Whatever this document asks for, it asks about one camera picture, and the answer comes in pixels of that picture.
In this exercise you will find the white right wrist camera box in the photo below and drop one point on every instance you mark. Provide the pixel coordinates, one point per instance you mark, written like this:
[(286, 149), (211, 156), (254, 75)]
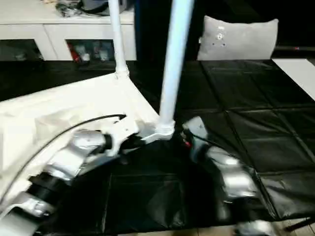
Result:
[(199, 130)]

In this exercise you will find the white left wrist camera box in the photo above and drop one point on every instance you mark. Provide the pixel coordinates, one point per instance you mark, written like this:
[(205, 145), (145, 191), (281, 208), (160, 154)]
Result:
[(123, 130)]

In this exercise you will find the white plastic table top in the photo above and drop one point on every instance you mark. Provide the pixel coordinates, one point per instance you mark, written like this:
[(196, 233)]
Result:
[(61, 105)]

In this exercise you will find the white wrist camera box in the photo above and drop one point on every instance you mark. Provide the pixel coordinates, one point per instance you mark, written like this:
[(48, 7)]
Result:
[(123, 130), (199, 130)]

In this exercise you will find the grey helmet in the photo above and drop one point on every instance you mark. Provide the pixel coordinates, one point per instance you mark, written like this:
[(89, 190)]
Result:
[(98, 6)]

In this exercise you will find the grey cushion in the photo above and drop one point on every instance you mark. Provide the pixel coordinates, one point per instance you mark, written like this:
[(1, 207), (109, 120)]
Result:
[(238, 37)]

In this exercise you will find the white flat panel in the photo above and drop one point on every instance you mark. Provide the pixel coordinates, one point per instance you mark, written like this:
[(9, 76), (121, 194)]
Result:
[(295, 73)]

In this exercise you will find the white sideboard with glass doors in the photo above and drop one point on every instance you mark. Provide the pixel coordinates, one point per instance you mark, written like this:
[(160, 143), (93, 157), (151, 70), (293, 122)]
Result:
[(73, 29)]

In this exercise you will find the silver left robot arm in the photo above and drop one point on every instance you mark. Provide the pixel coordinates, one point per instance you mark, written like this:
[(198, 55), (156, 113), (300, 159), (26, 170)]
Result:
[(73, 150)]

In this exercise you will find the black quilted mat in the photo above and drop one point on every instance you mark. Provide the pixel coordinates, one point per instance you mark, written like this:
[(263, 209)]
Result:
[(246, 98)]

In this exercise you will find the black cabinet with gold label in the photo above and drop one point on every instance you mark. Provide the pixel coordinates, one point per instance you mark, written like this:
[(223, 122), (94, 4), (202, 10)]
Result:
[(147, 29)]

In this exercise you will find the white plastic table leg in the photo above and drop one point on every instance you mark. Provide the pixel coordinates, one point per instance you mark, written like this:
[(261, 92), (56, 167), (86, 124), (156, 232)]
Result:
[(174, 61), (119, 37)]

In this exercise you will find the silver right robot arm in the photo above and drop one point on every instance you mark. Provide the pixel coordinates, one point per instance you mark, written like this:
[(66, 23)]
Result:
[(233, 172)]

